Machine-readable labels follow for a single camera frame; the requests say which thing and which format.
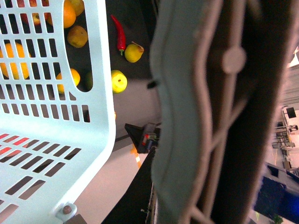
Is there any yellow pear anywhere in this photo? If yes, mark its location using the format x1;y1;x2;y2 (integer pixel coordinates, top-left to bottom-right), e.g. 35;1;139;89
124;42;144;63

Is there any yellow green apple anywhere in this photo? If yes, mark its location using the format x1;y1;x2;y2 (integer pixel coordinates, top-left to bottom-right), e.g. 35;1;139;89
111;70;128;94

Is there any large orange near basket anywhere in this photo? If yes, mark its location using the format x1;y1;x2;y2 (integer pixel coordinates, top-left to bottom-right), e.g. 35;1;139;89
0;42;30;80

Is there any large light blue basket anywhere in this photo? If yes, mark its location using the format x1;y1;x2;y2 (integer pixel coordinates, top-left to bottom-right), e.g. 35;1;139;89
0;0;116;224

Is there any red chili pepper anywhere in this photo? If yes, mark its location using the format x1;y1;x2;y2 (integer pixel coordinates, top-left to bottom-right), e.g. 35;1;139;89
110;15;126;56

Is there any yellow orange round fruit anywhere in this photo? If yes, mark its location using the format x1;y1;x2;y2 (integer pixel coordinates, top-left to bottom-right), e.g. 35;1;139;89
63;0;76;28

